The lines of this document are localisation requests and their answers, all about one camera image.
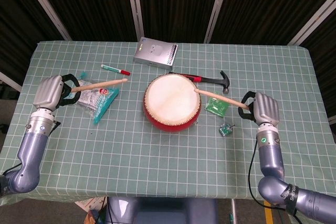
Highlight silver earbuds box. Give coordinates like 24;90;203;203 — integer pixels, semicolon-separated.
133;36;179;71

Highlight white table leg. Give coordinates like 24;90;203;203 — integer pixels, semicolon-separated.
230;199;238;224

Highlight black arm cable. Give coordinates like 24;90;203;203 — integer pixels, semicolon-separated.
248;140;302;224
48;119;61;137

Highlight wooden drumstick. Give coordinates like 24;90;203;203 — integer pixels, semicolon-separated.
70;78;129;93
193;88;249;110

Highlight teal clear snack bag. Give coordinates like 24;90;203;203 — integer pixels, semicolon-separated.
62;70;120;125

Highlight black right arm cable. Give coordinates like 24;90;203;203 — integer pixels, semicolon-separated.
248;140;302;224

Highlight green grid cutting mat table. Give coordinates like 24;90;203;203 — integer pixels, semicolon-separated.
0;40;331;206

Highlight dark pleated curtain panel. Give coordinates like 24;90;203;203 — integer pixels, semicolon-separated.
30;0;139;41
135;0;224;43
209;0;336;45
0;0;65;78

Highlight green circuit board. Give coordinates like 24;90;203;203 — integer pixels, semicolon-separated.
204;95;232;118

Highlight red drum white skin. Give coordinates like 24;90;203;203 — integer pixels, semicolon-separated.
143;73;203;133

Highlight black printed arm strap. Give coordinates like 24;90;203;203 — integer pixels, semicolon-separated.
282;183;299;215

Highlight black claw hammer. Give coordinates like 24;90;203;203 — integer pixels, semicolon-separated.
168;70;231;94

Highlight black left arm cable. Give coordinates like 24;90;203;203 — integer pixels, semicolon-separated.
48;119;61;137

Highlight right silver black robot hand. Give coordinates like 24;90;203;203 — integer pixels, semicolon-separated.
238;91;280;126

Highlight white partition post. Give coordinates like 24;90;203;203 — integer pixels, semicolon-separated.
19;0;72;41
204;0;232;44
0;71;22;92
287;0;336;46
125;0;144;42

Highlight small green electronic module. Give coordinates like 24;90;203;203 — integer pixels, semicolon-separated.
218;123;236;137

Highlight printed paper boxes pile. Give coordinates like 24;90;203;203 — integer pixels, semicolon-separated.
75;196;108;224

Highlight green marker red cap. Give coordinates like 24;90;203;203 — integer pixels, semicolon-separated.
100;63;131;76

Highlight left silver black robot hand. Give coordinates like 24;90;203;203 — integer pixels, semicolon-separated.
33;73;82;112

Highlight blue-grey robot torso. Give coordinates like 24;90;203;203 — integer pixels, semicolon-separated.
104;196;218;224

